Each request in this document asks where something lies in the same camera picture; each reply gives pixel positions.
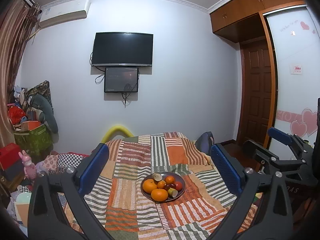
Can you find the pink toy doll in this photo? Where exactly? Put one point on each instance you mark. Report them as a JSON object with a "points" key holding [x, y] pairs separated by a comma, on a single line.
{"points": [[29, 167]]}

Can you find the black wall television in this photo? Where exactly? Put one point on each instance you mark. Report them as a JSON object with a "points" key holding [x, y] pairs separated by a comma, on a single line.
{"points": [[122, 49]]}

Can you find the red grape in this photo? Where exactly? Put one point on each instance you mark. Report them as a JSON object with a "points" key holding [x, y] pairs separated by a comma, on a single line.
{"points": [[172, 186]]}

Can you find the camouflage pillow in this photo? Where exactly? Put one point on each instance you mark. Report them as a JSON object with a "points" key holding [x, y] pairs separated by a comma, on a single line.
{"points": [[43, 89]]}

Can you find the checkered cloth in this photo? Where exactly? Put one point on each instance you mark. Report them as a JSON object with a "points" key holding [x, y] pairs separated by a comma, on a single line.
{"points": [[65, 160]]}

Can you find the short yellow sugarcane piece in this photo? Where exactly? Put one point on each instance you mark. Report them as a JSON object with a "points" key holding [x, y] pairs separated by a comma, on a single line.
{"points": [[172, 192]]}

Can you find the small tangerine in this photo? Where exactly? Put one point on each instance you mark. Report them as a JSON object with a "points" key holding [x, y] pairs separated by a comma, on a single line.
{"points": [[161, 184], [169, 180]]}

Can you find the yellow foam tube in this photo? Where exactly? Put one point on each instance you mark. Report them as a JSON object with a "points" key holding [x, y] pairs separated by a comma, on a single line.
{"points": [[116, 130]]}

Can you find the brown wooden door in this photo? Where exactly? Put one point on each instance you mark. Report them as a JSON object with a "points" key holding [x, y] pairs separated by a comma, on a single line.
{"points": [[256, 94]]}

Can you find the white wardrobe sliding door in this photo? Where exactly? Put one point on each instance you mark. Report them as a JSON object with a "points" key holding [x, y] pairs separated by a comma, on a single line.
{"points": [[295, 36]]}

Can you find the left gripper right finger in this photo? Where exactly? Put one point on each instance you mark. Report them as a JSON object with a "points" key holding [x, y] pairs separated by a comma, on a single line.
{"points": [[275, 219]]}

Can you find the large red tomato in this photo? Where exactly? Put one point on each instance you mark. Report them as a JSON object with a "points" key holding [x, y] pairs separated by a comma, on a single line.
{"points": [[178, 185]]}

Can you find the striped patchwork blanket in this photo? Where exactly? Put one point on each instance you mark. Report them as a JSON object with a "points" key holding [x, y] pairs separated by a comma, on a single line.
{"points": [[119, 205]]}

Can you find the red box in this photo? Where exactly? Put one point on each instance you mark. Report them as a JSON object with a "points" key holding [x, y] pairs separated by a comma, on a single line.
{"points": [[9, 155]]}

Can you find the small red tomato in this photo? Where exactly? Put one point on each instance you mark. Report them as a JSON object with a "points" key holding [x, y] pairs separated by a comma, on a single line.
{"points": [[167, 187]]}

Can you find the white air conditioner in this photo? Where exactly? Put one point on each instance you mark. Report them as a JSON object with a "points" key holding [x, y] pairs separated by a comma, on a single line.
{"points": [[64, 12]]}

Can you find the small wall monitor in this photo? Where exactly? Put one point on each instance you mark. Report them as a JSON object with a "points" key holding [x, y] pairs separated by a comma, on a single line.
{"points": [[121, 80]]}

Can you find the grey plush toy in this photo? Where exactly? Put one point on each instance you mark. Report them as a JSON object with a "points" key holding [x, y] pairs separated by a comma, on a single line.
{"points": [[41, 103]]}

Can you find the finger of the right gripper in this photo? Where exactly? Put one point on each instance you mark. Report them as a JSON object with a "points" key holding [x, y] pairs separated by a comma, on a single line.
{"points": [[259, 153], [285, 138]]}

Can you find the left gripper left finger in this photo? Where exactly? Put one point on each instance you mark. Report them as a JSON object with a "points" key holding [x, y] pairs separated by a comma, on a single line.
{"points": [[46, 218]]}

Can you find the green storage box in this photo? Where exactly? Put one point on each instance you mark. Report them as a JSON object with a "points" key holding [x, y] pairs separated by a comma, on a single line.
{"points": [[36, 141]]}

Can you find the striped brown curtain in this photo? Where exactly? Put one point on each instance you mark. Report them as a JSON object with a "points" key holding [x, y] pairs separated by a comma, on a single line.
{"points": [[18, 22]]}

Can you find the wooden overhead cabinet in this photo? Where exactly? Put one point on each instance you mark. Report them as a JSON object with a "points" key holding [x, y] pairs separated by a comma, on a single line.
{"points": [[239, 20]]}

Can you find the long yellow sugarcane piece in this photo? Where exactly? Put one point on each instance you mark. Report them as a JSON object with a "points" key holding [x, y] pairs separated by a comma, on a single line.
{"points": [[156, 177]]}

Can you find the large orange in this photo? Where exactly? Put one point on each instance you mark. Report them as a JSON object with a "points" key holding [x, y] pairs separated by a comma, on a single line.
{"points": [[149, 185], [159, 195]]}

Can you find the purple ceramic plate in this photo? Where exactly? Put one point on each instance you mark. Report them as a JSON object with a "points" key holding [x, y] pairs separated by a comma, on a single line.
{"points": [[164, 174]]}

